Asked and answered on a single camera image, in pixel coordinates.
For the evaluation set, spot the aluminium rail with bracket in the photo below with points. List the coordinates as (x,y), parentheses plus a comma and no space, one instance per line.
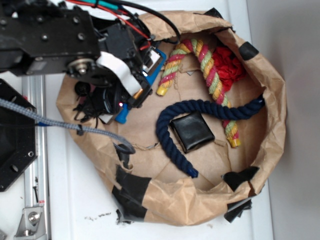
(35,222)

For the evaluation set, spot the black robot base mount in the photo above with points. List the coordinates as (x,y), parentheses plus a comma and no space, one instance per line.
(17,146)

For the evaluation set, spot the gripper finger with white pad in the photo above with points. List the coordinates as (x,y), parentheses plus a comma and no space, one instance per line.
(135,84)
(107,118)

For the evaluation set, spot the brown paper bag basket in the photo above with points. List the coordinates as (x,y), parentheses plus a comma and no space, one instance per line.
(226,175)

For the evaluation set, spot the black square pouch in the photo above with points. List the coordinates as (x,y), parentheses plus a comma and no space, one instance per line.
(191,131)

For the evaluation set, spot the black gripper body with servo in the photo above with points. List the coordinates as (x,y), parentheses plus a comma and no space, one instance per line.
(98,89)

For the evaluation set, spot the red crumpled cloth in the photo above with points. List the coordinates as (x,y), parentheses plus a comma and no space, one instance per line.
(228,66)

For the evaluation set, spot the multicolour twisted rope toy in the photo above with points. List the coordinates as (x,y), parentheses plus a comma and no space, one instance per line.
(207,66)

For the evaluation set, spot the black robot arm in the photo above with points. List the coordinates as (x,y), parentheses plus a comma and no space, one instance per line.
(39,37)

